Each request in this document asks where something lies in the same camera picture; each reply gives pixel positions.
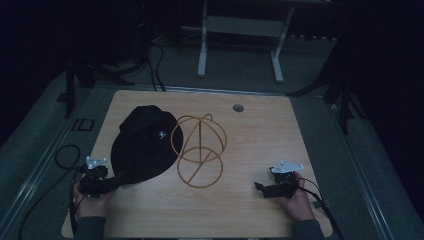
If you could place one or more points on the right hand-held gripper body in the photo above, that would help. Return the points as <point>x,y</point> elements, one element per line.
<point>283,181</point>

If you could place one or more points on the person's left hand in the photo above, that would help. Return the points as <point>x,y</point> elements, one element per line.
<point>89,205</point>

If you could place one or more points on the person's right hand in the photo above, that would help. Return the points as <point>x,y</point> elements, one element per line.
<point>298,205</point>

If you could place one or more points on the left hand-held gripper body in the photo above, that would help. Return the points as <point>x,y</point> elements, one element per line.
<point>95,173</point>

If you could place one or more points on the black metal stand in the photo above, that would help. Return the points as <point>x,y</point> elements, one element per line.
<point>343,100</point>
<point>70,90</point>

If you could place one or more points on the grey round table grommet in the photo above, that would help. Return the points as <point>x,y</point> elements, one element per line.
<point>238,107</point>

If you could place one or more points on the black bucket hat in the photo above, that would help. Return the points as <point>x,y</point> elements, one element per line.
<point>143,146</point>

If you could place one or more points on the black rectangular floor bracket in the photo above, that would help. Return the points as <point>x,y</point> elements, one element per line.
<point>83,124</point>

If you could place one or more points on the white metal desk frame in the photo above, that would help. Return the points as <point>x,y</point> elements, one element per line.
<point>241,26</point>

